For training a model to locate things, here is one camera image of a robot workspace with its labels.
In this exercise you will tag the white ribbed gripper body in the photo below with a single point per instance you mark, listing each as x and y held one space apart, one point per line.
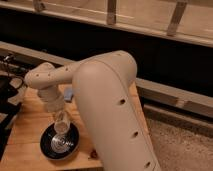
52 98

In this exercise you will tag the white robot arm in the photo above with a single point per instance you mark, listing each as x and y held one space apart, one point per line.
101 91

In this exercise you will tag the black ceramic bowl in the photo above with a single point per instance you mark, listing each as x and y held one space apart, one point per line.
57 146

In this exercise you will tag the blue sponge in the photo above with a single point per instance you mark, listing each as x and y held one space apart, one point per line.
68 94

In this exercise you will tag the small red object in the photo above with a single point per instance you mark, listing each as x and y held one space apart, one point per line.
94 154

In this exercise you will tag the black equipment with cables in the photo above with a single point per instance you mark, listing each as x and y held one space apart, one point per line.
12 89

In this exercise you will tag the wooden shelf rail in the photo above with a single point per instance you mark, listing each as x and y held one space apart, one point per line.
188 21

